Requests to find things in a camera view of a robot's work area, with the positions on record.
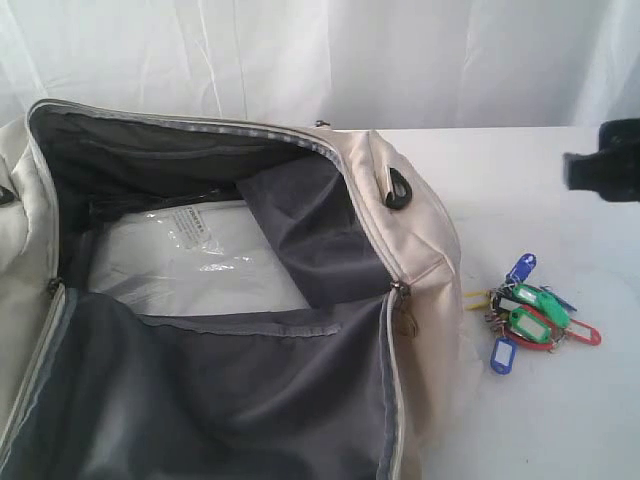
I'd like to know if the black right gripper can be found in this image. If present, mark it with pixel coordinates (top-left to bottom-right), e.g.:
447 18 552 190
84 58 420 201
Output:
562 118 639 203

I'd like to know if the white plastic wrapped package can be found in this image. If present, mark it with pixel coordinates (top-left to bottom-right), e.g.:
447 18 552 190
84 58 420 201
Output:
87 200 308 316

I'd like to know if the colourful key tag bunch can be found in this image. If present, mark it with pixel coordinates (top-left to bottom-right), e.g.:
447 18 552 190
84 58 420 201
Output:
464 252 602 375

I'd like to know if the beige fabric duffel bag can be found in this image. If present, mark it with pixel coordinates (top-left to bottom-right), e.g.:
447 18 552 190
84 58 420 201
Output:
1 100 462 479

